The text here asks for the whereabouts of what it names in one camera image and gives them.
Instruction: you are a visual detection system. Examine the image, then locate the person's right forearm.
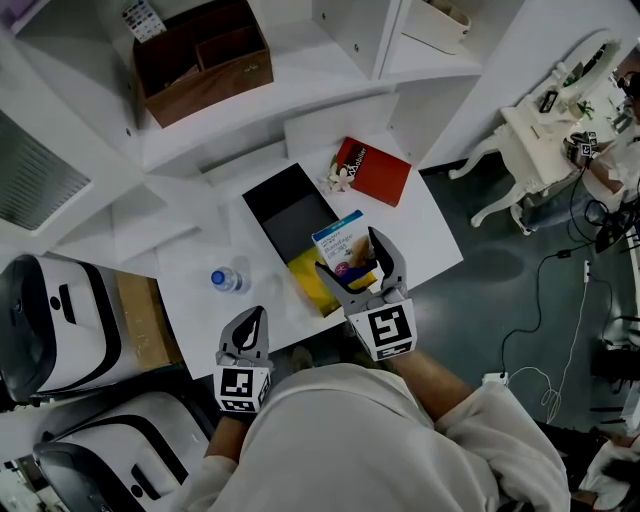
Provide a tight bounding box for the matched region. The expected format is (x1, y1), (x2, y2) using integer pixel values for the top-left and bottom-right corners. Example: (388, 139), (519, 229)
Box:
(387, 348), (477, 429)

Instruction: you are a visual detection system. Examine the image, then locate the black stand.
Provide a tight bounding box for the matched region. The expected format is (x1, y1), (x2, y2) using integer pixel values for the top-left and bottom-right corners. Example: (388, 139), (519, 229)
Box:
(589, 313), (640, 427)

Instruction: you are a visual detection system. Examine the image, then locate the yellow packet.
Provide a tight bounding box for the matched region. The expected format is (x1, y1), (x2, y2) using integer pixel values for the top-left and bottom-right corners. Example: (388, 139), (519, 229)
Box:
(287, 247), (379, 319)

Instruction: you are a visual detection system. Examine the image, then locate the white artificial flower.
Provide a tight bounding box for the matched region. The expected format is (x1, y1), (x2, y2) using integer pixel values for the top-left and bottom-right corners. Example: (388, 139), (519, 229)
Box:
(317, 154), (358, 197)

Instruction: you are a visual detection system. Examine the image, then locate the person's white shirt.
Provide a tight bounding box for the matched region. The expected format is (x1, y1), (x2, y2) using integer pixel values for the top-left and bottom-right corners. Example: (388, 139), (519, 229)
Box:
(169, 362), (574, 512)

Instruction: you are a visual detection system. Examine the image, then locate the black cable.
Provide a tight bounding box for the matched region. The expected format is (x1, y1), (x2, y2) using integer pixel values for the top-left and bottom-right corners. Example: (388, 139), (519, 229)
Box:
(499, 247), (614, 377)

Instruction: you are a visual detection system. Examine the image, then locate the white dressing table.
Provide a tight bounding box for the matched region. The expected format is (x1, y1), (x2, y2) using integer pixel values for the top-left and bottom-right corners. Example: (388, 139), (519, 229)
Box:
(447, 92), (596, 229)

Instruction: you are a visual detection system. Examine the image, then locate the red box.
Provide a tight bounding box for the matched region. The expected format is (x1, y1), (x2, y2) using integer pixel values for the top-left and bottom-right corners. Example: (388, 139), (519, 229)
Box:
(335, 136), (413, 209)

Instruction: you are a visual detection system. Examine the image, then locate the person's left forearm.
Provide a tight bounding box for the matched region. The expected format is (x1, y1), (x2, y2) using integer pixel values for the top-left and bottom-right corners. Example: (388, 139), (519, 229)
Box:
(202, 412), (257, 464)

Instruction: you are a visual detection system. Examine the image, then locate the black box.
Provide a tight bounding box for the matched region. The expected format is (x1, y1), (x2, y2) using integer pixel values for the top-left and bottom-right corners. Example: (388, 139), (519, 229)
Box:
(241, 162), (381, 319)

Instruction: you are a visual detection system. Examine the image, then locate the white bin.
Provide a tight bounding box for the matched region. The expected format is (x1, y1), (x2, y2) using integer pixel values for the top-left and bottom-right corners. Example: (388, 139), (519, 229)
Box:
(399, 0), (473, 57)

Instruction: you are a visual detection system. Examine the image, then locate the white shelving cabinet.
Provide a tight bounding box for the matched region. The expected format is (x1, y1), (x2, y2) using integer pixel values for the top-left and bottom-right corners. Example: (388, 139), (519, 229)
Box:
(0, 0), (526, 269)

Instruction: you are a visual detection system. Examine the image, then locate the colour swatch card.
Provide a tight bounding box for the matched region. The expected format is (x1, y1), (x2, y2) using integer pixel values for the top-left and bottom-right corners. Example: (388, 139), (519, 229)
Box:
(121, 0), (168, 44)

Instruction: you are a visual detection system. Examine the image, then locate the blue and white snack box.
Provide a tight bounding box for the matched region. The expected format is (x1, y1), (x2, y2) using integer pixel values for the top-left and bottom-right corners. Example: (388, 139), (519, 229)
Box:
(310, 209), (379, 284)

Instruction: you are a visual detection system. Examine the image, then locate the clear blue-capped water bottle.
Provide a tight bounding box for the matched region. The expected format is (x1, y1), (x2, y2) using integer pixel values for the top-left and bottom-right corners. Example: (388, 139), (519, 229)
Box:
(209, 266), (252, 296)

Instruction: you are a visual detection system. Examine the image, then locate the brown wooden box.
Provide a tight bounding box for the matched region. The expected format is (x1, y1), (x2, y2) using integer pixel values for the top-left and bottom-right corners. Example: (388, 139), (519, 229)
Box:
(132, 0), (275, 130)

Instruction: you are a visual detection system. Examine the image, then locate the white cable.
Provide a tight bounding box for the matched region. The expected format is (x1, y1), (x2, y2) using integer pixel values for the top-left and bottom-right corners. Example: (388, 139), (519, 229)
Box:
(507, 279), (592, 427)

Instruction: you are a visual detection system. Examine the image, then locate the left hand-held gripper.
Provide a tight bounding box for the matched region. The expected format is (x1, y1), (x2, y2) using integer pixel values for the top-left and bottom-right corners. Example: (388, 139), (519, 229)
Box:
(213, 305), (275, 415)

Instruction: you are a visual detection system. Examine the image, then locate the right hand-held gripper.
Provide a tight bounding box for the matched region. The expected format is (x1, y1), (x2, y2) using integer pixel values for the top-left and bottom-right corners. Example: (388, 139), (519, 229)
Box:
(314, 226), (419, 362)

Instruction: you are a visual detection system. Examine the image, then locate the oval white-framed mirror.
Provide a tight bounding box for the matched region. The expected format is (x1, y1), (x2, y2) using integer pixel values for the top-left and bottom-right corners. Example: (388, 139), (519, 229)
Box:
(552, 30), (624, 119)

